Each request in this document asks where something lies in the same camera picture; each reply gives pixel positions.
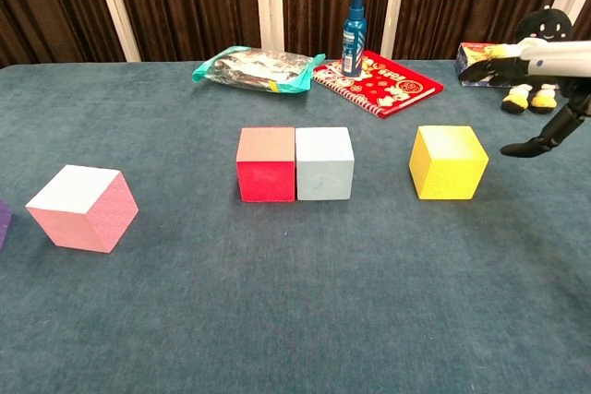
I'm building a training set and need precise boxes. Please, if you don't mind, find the blue and orange carton box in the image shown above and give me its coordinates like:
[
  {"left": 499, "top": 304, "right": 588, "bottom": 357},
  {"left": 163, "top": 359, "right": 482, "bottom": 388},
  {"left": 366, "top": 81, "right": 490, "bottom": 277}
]
[{"left": 454, "top": 42, "right": 523, "bottom": 89}]

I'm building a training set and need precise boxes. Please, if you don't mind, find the teal snack packet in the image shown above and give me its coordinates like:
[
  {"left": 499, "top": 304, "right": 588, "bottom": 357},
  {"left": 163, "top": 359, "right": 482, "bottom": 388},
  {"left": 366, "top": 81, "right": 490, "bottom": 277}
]
[{"left": 191, "top": 45, "right": 327, "bottom": 95}]

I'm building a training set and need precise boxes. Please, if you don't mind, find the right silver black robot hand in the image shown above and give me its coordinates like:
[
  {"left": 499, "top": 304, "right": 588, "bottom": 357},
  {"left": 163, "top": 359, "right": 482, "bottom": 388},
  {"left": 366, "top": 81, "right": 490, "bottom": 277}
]
[{"left": 459, "top": 41, "right": 591, "bottom": 158}]

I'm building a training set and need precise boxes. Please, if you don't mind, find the red foam cube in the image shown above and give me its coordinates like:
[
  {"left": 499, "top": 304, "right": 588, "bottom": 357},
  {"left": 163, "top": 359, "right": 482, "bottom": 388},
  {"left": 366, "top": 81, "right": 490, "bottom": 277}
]
[{"left": 235, "top": 126, "right": 296, "bottom": 203}]

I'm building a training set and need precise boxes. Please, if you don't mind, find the pink foam cube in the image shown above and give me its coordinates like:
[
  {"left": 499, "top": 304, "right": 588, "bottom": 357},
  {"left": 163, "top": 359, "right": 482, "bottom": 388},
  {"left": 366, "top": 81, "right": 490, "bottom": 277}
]
[{"left": 25, "top": 163, "right": 139, "bottom": 255}]

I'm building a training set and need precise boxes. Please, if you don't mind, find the red spiral notebook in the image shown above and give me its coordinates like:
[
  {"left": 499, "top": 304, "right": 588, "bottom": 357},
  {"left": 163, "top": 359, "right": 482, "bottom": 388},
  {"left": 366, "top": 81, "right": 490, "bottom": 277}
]
[{"left": 312, "top": 49, "right": 445, "bottom": 120}]

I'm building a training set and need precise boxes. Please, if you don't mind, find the purple foam cube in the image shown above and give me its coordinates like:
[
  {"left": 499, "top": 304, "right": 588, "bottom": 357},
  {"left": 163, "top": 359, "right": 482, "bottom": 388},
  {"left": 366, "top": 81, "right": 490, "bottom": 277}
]
[{"left": 0, "top": 198, "right": 14, "bottom": 252}]

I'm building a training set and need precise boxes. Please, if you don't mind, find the blue spray bottle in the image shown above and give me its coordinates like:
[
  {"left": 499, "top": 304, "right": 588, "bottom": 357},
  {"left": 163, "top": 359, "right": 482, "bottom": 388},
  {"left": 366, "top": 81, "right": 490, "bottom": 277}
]
[{"left": 342, "top": 0, "right": 368, "bottom": 78}]

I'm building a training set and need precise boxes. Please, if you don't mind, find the black plush doll white shirt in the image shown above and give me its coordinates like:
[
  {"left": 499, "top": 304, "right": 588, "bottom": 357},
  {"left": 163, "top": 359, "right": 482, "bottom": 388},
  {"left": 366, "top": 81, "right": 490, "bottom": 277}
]
[{"left": 501, "top": 5, "right": 576, "bottom": 115}]

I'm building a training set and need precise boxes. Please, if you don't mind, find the yellow foam cube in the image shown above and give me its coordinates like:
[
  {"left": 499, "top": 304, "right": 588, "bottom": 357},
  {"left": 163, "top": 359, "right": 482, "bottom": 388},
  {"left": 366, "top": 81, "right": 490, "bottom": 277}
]
[{"left": 408, "top": 125, "right": 489, "bottom": 201}]

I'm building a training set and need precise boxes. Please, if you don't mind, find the teal felt table cover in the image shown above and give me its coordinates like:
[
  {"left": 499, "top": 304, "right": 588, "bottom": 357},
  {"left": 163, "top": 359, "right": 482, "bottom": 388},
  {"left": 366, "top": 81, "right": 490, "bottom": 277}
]
[{"left": 0, "top": 59, "right": 591, "bottom": 394}]

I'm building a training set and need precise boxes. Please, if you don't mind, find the light blue foam cube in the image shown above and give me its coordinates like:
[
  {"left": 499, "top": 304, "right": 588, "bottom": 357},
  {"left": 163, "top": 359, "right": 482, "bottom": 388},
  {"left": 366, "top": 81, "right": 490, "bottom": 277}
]
[{"left": 295, "top": 126, "right": 356, "bottom": 201}]

